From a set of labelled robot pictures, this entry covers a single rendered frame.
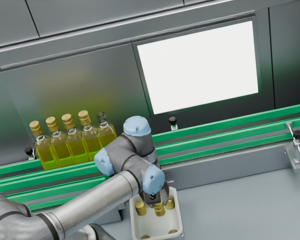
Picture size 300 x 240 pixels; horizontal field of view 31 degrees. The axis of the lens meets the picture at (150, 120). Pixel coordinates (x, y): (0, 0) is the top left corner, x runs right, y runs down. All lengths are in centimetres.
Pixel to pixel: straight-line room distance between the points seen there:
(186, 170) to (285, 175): 37
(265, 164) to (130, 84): 59
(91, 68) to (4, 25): 32
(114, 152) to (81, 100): 49
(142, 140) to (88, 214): 32
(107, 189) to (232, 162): 72
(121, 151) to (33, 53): 54
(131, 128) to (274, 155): 67
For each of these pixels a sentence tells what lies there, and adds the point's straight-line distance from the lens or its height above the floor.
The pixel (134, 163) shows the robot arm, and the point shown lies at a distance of 148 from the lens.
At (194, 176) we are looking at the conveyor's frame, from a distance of 202.
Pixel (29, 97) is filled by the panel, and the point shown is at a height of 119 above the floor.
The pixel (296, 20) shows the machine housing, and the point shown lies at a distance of 196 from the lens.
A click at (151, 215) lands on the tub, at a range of 198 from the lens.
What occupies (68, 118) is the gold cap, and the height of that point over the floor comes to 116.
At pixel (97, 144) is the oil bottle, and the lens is 191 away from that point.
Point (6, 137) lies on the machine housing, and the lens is 215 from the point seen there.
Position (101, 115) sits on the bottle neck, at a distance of 185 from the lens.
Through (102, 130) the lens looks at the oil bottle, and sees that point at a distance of 188.
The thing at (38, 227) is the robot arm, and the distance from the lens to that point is 131.
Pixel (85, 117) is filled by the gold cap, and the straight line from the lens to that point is 185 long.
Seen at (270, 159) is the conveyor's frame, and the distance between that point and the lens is 203.
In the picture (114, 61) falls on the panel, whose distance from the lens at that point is 188.
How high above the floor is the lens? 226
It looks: 39 degrees down
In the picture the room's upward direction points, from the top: 15 degrees counter-clockwise
